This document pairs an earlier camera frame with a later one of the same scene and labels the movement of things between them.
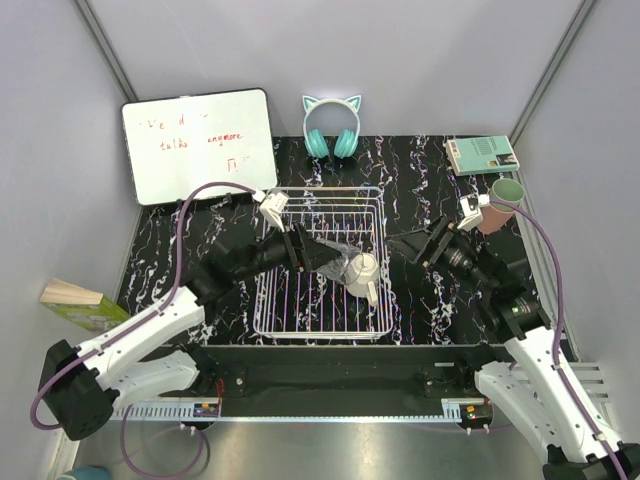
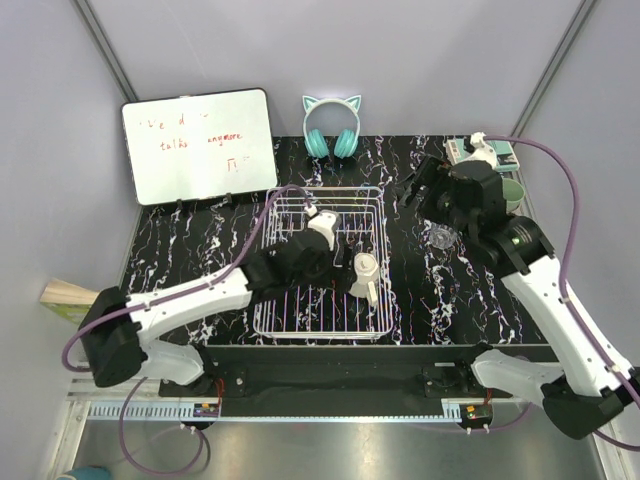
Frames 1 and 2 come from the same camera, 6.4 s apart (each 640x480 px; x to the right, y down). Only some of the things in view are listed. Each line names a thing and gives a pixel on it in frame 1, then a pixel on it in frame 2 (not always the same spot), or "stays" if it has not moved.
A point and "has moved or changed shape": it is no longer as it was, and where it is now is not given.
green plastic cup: [506, 191] stays
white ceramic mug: [362, 275] stays
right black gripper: [435, 237] -> [434, 174]
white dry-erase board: [177, 143] stays
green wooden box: [86, 309] stays
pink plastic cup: [492, 220] has moved or changed shape
